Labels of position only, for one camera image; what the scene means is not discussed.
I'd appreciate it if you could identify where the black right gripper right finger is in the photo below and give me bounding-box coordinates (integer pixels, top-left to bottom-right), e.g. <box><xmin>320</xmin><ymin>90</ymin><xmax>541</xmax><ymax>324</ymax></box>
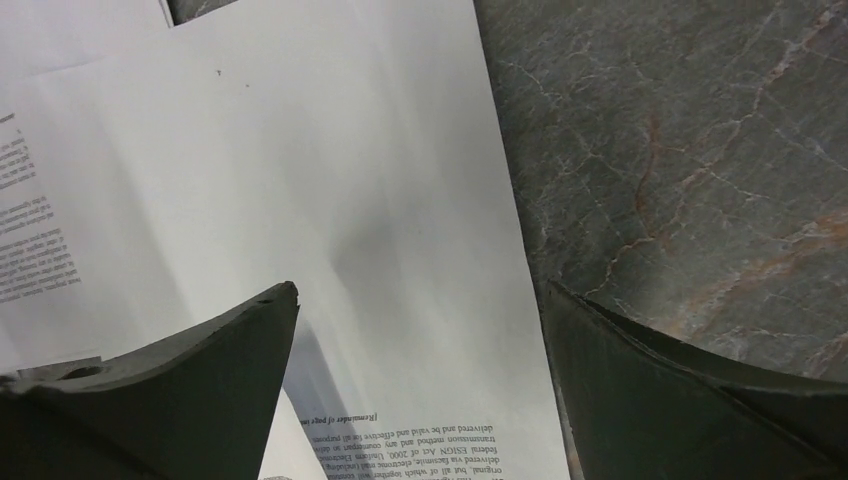
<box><xmin>543</xmin><ymin>283</ymin><xmax>847</xmax><ymax>479</ymax></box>

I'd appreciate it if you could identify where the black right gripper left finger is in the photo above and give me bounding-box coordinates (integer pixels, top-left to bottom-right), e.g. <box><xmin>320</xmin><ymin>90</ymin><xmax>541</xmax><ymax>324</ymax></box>
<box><xmin>1</xmin><ymin>282</ymin><xmax>299</xmax><ymax>479</ymax></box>

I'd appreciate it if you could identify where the printed paper sheet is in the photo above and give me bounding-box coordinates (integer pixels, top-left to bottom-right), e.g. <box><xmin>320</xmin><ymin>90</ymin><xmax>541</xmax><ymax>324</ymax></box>
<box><xmin>0</xmin><ymin>0</ymin><xmax>175</xmax><ymax>313</ymax></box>
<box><xmin>0</xmin><ymin>0</ymin><xmax>571</xmax><ymax>480</ymax></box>

